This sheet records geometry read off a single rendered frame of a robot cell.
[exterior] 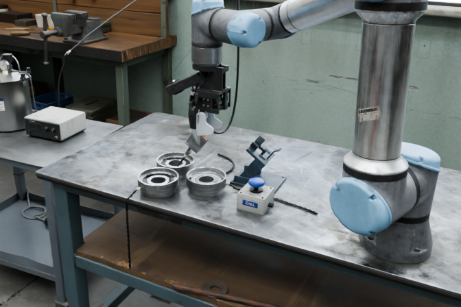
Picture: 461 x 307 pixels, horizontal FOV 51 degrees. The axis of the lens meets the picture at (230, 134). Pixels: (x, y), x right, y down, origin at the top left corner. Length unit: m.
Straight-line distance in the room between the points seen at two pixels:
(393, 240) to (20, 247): 1.59
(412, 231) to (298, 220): 0.26
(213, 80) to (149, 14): 1.91
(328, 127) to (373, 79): 2.00
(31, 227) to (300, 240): 1.49
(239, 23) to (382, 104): 0.37
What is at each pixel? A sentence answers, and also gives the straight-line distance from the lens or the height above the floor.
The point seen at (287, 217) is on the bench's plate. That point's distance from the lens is 1.19.
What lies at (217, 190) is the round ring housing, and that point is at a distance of 1.25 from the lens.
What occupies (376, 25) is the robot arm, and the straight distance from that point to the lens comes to 0.84.
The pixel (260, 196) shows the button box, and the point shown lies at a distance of 1.17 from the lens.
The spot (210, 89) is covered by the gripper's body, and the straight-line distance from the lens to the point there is 1.20.
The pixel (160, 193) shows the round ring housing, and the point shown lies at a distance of 1.24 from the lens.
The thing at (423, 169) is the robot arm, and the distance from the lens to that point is 1.02.
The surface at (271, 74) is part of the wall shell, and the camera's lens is 2.87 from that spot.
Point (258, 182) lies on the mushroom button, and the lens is 1.17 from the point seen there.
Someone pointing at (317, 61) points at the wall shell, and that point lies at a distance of 2.77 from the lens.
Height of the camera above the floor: 1.41
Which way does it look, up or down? 21 degrees down
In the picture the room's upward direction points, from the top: 2 degrees clockwise
